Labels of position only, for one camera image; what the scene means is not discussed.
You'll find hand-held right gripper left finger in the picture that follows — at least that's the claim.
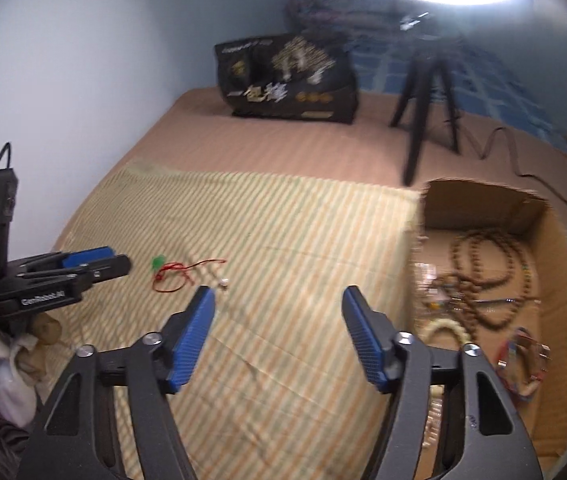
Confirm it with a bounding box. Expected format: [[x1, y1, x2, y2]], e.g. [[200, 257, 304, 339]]
[[16, 285, 216, 480]]

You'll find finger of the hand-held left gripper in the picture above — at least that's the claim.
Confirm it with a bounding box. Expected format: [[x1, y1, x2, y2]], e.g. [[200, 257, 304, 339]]
[[16, 254, 132, 293], [8, 246, 117, 273]]

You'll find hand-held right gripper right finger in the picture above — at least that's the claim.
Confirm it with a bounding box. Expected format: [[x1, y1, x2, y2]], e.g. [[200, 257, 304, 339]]
[[342, 285, 544, 480]]

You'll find red string green pendant bracelet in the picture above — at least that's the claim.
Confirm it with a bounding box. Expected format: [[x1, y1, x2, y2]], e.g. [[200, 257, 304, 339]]
[[152, 255, 228, 294]]

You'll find white bead bracelet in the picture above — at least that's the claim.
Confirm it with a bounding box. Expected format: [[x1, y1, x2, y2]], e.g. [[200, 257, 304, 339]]
[[420, 320, 467, 350]]

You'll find brown bead necklace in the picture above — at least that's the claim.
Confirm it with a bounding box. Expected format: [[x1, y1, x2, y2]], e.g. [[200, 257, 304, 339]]
[[450, 229, 543, 332]]

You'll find colourful woven bracelet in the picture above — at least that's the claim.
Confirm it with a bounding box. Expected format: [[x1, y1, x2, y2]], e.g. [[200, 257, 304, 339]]
[[495, 326, 555, 402]]

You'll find cardboard box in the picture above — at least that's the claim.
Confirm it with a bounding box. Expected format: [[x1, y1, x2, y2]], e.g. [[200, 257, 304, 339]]
[[403, 177, 567, 480]]

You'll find person's left hand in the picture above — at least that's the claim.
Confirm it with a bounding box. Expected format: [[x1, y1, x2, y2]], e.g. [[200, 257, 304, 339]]
[[14, 314, 63, 377]]

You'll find striped yellow cloth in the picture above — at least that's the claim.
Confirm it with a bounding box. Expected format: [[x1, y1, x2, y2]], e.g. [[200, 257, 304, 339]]
[[48, 161, 567, 480]]

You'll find bed with tan sheet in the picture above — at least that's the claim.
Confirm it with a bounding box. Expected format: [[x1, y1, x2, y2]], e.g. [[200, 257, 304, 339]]
[[51, 85, 567, 241]]

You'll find black tripod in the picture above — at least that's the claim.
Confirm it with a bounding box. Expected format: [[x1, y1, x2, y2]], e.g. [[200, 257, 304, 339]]
[[387, 25, 465, 187]]

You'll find black printed bag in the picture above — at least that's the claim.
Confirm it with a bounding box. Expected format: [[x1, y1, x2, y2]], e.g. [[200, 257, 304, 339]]
[[213, 32, 363, 126]]

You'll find dark bundled blanket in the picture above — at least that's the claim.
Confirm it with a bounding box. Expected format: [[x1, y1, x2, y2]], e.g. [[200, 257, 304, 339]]
[[282, 0, 407, 43]]

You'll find black ring light cable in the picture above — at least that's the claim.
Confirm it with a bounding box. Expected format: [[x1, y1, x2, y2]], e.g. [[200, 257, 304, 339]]
[[482, 126, 567, 239]]

